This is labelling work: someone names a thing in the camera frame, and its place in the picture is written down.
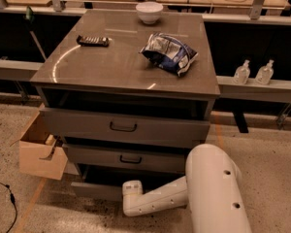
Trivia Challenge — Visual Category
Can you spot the black white snack bag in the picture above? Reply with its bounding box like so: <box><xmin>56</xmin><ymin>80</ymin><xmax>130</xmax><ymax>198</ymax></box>
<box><xmin>140</xmin><ymin>33</ymin><xmax>198</xmax><ymax>77</ymax></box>

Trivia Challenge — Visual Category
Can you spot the grey bottom drawer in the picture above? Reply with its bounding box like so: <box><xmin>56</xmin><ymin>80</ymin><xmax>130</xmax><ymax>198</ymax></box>
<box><xmin>71</xmin><ymin>164</ymin><xmax>183</xmax><ymax>201</ymax></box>

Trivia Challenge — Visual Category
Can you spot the grey drawer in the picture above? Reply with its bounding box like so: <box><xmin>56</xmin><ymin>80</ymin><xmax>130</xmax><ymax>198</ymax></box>
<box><xmin>71</xmin><ymin>164</ymin><xmax>183</xmax><ymax>201</ymax></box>
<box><xmin>40</xmin><ymin>108</ymin><xmax>210</xmax><ymax>149</ymax></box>
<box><xmin>63</xmin><ymin>144</ymin><xmax>189</xmax><ymax>174</ymax></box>

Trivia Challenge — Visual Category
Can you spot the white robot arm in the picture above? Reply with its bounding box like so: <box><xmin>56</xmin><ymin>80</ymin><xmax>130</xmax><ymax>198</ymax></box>
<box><xmin>122</xmin><ymin>144</ymin><xmax>252</xmax><ymax>233</ymax></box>

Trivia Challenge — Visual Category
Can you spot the grey drawer cabinet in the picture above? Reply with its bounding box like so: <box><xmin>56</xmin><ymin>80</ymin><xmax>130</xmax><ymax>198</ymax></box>
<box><xmin>30</xmin><ymin>9</ymin><xmax>221</xmax><ymax>192</ymax></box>

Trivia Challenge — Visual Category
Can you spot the grey middle drawer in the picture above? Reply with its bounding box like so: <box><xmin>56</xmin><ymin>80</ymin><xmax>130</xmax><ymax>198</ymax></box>
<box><xmin>63</xmin><ymin>144</ymin><xmax>189</xmax><ymax>174</ymax></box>

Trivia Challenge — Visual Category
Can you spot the grey top drawer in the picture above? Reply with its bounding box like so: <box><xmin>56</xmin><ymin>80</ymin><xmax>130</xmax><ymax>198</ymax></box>
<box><xmin>40</xmin><ymin>108</ymin><xmax>210</xmax><ymax>149</ymax></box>

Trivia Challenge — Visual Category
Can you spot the black remote control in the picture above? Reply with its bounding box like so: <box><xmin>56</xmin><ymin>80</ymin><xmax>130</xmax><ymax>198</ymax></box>
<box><xmin>77</xmin><ymin>35</ymin><xmax>109</xmax><ymax>47</ymax></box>

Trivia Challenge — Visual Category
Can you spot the white ceramic bowl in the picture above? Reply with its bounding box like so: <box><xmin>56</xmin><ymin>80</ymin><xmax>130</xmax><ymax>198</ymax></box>
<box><xmin>136</xmin><ymin>1</ymin><xmax>163</xmax><ymax>24</ymax></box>

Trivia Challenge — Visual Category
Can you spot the left clear pump bottle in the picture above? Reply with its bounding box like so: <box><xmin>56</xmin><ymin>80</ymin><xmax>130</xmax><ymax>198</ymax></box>
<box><xmin>233</xmin><ymin>60</ymin><xmax>250</xmax><ymax>84</ymax></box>

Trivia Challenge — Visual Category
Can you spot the clear pump bottle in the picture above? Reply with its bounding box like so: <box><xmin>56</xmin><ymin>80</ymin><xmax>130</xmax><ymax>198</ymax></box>
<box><xmin>233</xmin><ymin>60</ymin><xmax>250</xmax><ymax>84</ymax></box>
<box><xmin>255</xmin><ymin>59</ymin><xmax>274</xmax><ymax>84</ymax></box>

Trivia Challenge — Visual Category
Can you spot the cardboard box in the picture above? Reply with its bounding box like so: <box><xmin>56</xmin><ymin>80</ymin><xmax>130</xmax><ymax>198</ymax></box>
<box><xmin>16</xmin><ymin>105</ymin><xmax>68</xmax><ymax>180</ymax></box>

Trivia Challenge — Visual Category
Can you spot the right clear pump bottle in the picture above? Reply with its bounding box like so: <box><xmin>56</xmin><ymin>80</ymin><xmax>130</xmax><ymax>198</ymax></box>
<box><xmin>255</xmin><ymin>59</ymin><xmax>274</xmax><ymax>84</ymax></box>

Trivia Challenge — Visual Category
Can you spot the grey metal rail shelf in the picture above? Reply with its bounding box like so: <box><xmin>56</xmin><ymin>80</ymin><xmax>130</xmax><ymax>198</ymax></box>
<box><xmin>0</xmin><ymin>60</ymin><xmax>291</xmax><ymax>103</ymax></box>

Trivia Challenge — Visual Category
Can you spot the black floor cable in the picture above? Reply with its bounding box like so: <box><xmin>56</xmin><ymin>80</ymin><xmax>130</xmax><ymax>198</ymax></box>
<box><xmin>0</xmin><ymin>181</ymin><xmax>18</xmax><ymax>233</ymax></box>

